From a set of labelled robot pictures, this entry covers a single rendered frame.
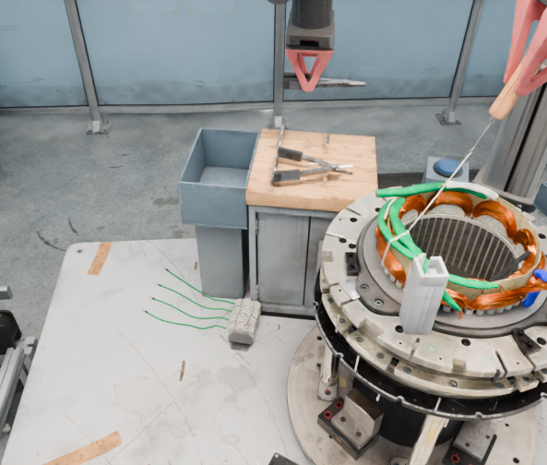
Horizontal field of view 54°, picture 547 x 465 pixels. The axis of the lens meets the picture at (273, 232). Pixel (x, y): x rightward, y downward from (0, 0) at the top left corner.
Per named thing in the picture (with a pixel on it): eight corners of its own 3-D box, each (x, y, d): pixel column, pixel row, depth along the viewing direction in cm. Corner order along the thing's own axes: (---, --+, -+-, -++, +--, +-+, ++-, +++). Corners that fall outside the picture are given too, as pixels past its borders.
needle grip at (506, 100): (493, 118, 52) (533, 60, 48) (485, 109, 53) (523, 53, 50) (506, 122, 52) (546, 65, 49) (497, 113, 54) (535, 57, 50)
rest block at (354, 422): (350, 406, 81) (354, 387, 78) (378, 432, 78) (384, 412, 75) (330, 423, 79) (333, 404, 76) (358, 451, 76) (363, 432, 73)
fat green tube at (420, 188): (374, 205, 67) (376, 193, 65) (371, 186, 70) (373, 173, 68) (493, 207, 67) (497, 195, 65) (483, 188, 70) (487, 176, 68)
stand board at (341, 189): (245, 205, 83) (245, 192, 81) (261, 139, 97) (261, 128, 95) (376, 215, 81) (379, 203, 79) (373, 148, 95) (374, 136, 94)
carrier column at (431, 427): (405, 481, 75) (437, 399, 61) (402, 463, 77) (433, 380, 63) (422, 481, 75) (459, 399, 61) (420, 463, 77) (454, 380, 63)
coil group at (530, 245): (519, 280, 63) (531, 254, 60) (503, 244, 67) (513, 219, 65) (534, 280, 63) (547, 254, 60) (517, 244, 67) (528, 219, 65)
